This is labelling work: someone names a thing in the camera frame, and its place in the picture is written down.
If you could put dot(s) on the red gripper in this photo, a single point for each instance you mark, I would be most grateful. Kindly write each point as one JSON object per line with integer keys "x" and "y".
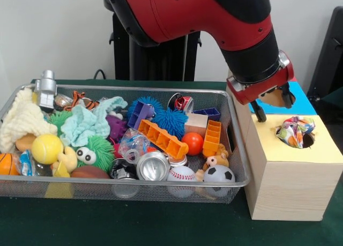
{"x": 262, "y": 86}

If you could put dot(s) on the small polka-dot cloth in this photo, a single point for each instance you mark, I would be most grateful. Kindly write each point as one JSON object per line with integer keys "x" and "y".
{"x": 294, "y": 132}

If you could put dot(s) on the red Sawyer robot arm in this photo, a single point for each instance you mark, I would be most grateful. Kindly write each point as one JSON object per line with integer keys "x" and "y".
{"x": 187, "y": 13}

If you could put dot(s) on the wooden box with three holes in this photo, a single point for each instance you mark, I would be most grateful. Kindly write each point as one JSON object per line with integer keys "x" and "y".
{"x": 289, "y": 192}

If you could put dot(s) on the dark green table cloth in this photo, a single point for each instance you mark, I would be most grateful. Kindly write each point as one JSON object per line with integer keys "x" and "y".
{"x": 335, "y": 101}
{"x": 134, "y": 224}

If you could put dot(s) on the short orange toy brick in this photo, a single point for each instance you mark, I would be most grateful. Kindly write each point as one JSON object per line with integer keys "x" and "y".
{"x": 212, "y": 137}

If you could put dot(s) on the black upright panel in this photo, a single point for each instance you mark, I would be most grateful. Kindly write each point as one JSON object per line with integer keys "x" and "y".
{"x": 329, "y": 55}

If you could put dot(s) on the soccer ball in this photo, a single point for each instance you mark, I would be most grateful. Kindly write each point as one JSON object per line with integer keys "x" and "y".
{"x": 218, "y": 175}

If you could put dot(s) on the baseball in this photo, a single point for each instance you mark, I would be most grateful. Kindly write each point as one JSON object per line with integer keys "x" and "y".
{"x": 182, "y": 175}

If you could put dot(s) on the long orange toy brick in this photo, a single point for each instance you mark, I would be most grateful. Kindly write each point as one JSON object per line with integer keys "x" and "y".
{"x": 160, "y": 137}

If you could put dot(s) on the green spiky toy with eyes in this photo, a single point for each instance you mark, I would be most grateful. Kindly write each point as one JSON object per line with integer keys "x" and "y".
{"x": 99, "y": 152}

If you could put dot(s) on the mint green cloth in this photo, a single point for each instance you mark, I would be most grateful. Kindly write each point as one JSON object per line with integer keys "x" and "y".
{"x": 81, "y": 122}

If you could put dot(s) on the silver toy robot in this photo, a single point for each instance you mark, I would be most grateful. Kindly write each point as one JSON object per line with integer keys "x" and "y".
{"x": 47, "y": 93}

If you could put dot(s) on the yellow ball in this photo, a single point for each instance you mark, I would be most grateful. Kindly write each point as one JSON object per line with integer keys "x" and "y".
{"x": 47, "y": 149}

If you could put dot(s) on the cream knitted cloth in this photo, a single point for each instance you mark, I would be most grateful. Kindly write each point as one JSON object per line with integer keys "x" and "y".
{"x": 22, "y": 120}

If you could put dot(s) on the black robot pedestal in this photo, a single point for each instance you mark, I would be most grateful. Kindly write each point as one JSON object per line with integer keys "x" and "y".
{"x": 160, "y": 63}

